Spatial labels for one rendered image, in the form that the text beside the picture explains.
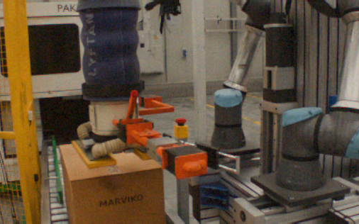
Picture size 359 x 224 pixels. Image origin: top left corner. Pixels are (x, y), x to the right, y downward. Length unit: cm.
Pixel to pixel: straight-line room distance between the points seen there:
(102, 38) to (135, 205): 74
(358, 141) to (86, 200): 105
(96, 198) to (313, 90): 95
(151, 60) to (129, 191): 879
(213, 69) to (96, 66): 999
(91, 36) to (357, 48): 84
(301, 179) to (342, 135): 18
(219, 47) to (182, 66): 135
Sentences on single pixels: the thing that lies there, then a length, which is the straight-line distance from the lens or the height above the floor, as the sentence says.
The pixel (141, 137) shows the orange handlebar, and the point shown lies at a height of 121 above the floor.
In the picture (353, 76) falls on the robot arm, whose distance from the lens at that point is 106.
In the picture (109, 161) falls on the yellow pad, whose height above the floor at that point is 109.
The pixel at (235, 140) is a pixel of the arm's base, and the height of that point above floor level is 107.
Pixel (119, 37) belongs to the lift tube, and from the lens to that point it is 124.
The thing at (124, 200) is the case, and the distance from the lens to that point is 157.
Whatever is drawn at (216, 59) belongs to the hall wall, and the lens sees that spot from 1120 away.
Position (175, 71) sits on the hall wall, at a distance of 1073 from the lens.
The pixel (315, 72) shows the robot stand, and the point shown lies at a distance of 128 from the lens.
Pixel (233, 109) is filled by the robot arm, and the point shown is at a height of 120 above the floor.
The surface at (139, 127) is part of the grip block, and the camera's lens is 109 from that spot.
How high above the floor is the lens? 145
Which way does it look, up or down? 10 degrees down
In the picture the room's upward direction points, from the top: 2 degrees counter-clockwise
